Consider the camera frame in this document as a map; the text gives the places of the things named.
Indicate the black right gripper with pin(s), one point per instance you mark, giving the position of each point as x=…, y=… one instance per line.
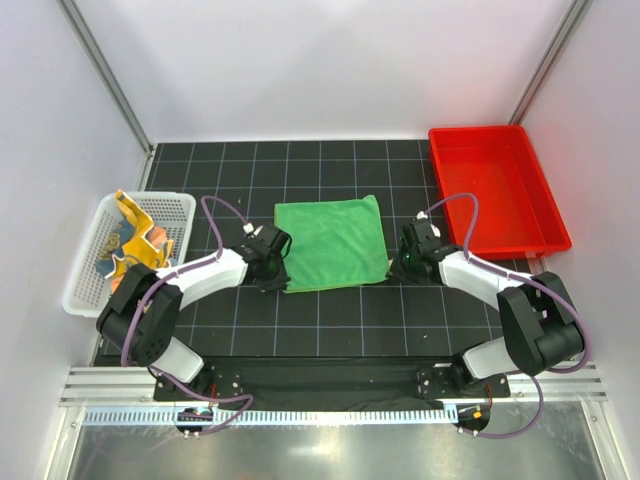
x=396, y=268

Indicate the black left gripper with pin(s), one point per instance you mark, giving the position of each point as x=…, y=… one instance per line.
x=279, y=282

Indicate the green microfiber towel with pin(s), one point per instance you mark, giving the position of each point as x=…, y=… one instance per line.
x=335, y=244

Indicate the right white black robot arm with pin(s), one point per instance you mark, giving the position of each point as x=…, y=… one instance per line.
x=538, y=319

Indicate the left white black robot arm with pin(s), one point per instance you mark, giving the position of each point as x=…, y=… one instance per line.
x=141, y=315

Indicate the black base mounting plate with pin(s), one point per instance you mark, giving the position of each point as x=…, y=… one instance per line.
x=335, y=384

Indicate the orange towel in basket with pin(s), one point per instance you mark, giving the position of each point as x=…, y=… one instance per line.
x=152, y=251

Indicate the red plastic bin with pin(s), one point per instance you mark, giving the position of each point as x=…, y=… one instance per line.
x=518, y=217

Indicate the yellow patterned towel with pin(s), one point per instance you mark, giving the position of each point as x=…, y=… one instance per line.
x=135, y=222

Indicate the white perforated plastic basket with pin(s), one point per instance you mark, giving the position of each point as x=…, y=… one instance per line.
x=87, y=291

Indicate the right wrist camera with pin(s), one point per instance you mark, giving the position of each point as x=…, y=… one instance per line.
x=424, y=225

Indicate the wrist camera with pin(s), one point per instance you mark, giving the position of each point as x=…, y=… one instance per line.
x=253, y=234
x=424, y=225

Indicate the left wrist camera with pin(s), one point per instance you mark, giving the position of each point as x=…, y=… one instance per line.
x=253, y=234

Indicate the aluminium frame rail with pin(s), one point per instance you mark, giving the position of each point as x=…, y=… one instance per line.
x=110, y=396

